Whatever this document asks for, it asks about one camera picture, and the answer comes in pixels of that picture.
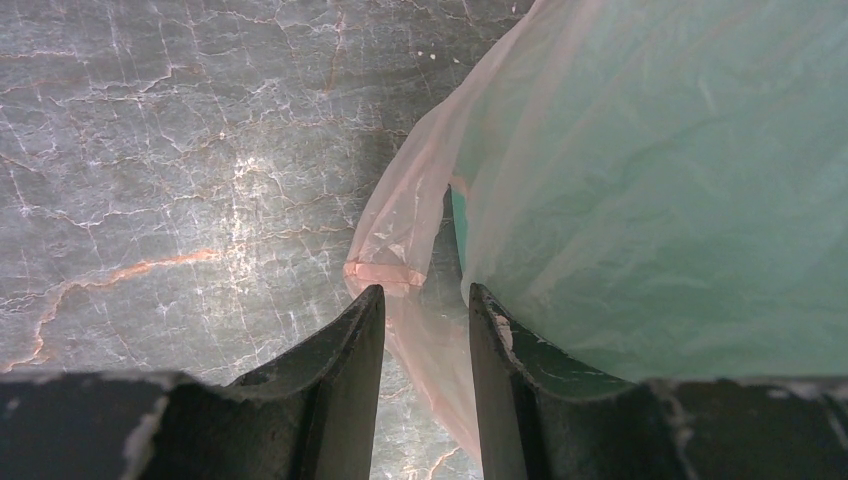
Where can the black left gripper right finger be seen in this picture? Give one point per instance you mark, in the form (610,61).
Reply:
(542,414)

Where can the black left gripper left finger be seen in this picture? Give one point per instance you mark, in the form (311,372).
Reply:
(307,414)

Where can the green plastic trash bin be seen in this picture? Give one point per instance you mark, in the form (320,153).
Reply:
(662,199)

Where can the pink plastic trash bag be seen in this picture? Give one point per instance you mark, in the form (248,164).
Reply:
(596,199)

